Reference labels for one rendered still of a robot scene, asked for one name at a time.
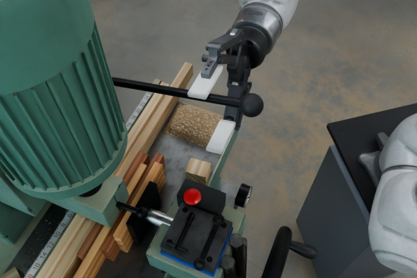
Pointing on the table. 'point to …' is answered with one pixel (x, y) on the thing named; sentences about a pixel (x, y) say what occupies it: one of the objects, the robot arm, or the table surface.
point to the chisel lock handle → (133, 210)
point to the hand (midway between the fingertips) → (208, 121)
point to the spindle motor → (54, 85)
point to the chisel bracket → (98, 201)
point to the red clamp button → (192, 197)
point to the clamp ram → (134, 224)
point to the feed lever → (249, 110)
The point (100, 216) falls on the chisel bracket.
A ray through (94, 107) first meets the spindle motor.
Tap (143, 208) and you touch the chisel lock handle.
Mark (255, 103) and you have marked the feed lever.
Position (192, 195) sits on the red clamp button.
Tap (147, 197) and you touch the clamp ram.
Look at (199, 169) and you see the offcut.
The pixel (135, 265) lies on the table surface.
